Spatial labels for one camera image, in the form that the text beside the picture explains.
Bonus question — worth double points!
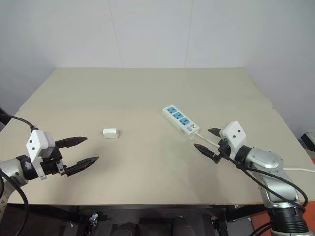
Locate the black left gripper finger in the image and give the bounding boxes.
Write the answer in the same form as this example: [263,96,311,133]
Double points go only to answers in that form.
[65,156,100,176]
[54,136,88,149]

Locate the white power strip blue sockets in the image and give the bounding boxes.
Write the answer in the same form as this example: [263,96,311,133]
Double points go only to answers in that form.
[162,104,200,136]

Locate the grey black box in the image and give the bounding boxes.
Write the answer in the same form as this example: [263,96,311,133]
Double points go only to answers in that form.
[298,131,315,159]

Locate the black object at wall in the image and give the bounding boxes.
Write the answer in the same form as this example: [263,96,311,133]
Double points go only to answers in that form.
[0,105,11,135]

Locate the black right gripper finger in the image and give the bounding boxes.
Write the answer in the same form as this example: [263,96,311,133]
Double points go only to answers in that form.
[207,127,224,139]
[193,143,220,161]

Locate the black table frame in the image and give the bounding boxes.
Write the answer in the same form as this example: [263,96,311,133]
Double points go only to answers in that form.
[0,203,271,236]

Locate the white plug adapter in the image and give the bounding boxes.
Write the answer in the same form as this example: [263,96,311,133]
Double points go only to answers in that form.
[100,127,122,139]

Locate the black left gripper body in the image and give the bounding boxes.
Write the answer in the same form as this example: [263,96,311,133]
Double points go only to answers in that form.
[39,147,68,176]

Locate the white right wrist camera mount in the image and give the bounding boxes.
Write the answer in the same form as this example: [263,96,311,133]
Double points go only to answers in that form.
[219,120,247,154]

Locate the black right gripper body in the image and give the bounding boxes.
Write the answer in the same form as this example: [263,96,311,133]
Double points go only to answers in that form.
[213,138,232,165]

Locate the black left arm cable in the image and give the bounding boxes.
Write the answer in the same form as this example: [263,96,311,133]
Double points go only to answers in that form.
[0,114,38,236]

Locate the white power cable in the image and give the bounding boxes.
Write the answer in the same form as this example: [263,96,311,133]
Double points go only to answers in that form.
[189,132,315,173]

